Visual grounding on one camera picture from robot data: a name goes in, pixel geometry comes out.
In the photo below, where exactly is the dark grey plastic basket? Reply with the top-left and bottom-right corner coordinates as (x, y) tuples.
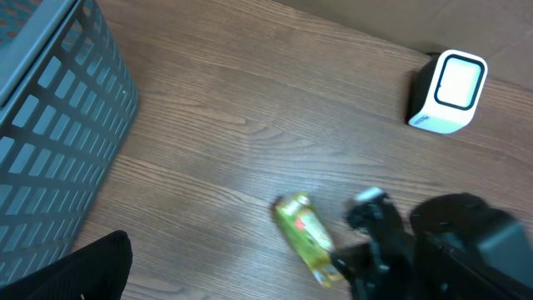
(1, 0), (139, 286)

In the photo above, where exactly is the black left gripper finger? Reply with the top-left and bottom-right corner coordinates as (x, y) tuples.
(1, 230), (132, 300)

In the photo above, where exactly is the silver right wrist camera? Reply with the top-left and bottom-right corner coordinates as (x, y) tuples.
(345, 187), (386, 208)

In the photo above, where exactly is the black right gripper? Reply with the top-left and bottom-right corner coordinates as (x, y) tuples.
(332, 195), (415, 300)

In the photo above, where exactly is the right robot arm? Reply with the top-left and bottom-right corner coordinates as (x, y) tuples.
(331, 187), (532, 299)

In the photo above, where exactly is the white barcode scanner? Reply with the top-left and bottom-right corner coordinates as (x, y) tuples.
(407, 49), (488, 134)

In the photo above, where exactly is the green gold snack pouch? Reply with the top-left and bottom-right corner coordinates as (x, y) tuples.
(272, 192), (343, 288)

